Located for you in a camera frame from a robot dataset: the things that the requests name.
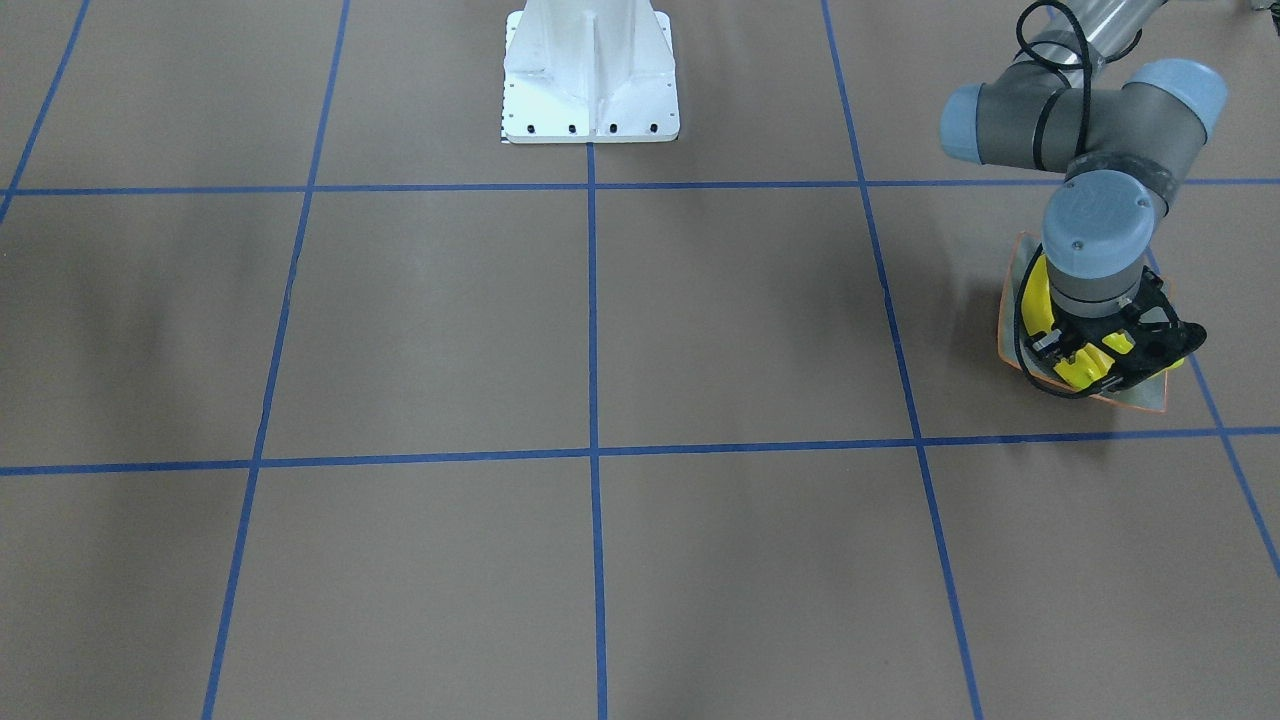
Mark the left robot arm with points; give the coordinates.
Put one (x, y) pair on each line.
(1122, 154)

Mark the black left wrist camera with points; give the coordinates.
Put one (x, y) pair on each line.
(1159, 338)

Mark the white camera pedestal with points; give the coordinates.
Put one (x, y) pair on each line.
(589, 72)

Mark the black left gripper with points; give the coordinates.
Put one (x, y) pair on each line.
(1062, 348)

